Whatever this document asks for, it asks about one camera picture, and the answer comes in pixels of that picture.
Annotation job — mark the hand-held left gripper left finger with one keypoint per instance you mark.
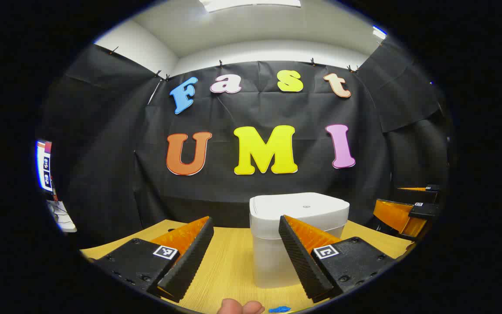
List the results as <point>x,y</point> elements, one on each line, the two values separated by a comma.
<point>190,261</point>

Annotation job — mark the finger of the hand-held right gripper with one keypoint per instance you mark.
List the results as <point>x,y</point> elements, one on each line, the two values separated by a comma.
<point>432,188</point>
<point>397,216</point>

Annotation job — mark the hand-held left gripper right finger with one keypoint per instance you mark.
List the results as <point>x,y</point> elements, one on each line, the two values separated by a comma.
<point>303,261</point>

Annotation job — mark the blue paper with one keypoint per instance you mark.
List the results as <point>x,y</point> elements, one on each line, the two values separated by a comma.
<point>279,310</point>

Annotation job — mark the white desktop garbage bin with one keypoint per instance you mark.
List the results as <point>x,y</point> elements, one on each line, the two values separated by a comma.
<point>303,205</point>

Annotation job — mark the wooden desktop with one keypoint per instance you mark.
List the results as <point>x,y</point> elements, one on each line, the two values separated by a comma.
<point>233,261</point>

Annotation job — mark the white side desk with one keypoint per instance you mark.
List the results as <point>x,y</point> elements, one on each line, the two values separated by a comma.
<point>61,218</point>

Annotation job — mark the black backdrop cloth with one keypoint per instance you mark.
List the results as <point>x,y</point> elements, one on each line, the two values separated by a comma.
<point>255,109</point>

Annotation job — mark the small ceiling light panel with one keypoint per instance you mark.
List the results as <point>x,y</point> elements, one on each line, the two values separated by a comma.
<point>379,32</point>

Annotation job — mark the computer monitor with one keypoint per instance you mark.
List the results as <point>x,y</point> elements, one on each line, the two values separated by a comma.
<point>44,165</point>

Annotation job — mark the large ceiling light panel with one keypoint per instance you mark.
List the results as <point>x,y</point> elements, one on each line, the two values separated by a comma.
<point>251,3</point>

